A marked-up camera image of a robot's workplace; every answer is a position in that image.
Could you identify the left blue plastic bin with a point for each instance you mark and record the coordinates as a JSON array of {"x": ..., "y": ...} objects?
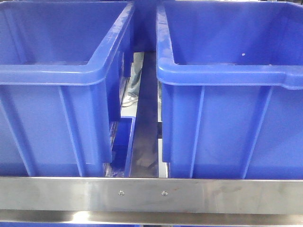
[{"x": 63, "y": 68}]

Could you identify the right blue plastic bin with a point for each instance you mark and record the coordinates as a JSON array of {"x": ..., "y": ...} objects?
[{"x": 231, "y": 74}]

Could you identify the person leg with sneaker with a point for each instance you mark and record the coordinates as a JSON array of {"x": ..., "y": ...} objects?
[{"x": 134, "y": 83}]

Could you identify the lower blue plastic bin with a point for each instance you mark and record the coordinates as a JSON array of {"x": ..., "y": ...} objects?
[{"x": 122, "y": 149}]

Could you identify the stainless steel shelf rail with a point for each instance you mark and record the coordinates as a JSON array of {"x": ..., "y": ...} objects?
[{"x": 152, "y": 201}]

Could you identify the blue plastic bin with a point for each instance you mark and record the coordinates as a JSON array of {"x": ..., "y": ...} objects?
[
  {"x": 231, "y": 74},
  {"x": 63, "y": 68},
  {"x": 122, "y": 149},
  {"x": 145, "y": 25}
]

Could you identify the rear blue plastic bin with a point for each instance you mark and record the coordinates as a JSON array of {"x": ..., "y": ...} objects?
[{"x": 145, "y": 25}]

